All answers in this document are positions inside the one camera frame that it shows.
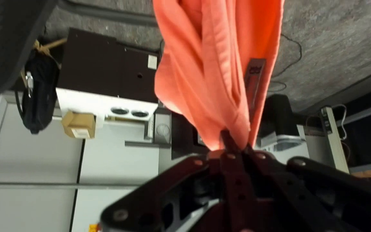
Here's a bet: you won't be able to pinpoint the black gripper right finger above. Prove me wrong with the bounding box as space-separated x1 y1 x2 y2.
238 145 371 232

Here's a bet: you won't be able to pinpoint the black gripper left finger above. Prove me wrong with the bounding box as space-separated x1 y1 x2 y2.
99 128 244 232

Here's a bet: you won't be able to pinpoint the orange shirt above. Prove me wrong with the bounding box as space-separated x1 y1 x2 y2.
152 0 286 152

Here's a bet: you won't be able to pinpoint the black drawer cabinet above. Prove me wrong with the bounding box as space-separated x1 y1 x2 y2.
341 82 371 173

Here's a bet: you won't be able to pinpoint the black device on grey base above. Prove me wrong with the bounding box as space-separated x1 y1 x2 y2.
256 94 312 165

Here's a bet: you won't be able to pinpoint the small cardboard box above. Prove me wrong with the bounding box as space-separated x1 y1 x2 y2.
61 110 98 141

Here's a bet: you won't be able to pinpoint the white tag on cabinet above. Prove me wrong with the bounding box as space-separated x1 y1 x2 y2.
146 54 160 71

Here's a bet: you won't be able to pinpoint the white-topped black bench cabinet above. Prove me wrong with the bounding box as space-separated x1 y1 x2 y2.
55 27 161 130

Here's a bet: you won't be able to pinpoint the black backpack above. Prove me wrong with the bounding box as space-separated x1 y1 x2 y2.
16 51 61 136

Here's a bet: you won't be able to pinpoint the wooden legs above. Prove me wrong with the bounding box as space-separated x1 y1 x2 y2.
32 36 68 57

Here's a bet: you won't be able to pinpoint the white post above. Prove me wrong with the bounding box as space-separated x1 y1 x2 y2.
320 106 350 174

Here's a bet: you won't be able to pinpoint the grey wall rail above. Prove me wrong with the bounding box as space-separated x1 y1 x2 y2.
0 179 165 191

